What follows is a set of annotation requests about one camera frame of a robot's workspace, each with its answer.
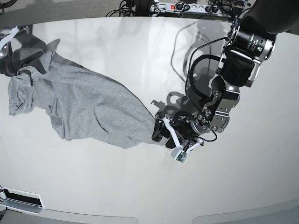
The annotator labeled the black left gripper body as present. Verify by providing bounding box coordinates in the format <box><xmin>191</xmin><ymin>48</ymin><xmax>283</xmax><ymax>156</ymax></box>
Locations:
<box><xmin>174</xmin><ymin>111</ymin><xmax>203</xmax><ymax>140</ymax></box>

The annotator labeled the grey t-shirt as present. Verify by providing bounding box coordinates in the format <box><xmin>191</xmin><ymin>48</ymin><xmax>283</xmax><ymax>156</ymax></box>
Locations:
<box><xmin>7</xmin><ymin>40</ymin><xmax>155</xmax><ymax>149</ymax></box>

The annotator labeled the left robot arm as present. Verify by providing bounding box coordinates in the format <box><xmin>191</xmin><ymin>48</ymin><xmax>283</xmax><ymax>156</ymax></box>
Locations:
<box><xmin>152</xmin><ymin>0</ymin><xmax>299</xmax><ymax>152</ymax></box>

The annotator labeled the white power strip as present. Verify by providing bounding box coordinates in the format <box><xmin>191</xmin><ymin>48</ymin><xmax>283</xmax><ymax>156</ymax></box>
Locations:
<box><xmin>149</xmin><ymin>1</ymin><xmax>229</xmax><ymax>18</ymax></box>

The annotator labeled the white slotted bracket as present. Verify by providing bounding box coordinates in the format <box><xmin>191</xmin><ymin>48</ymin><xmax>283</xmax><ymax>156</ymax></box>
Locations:
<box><xmin>0</xmin><ymin>186</ymin><xmax>45</xmax><ymax>215</ymax></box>

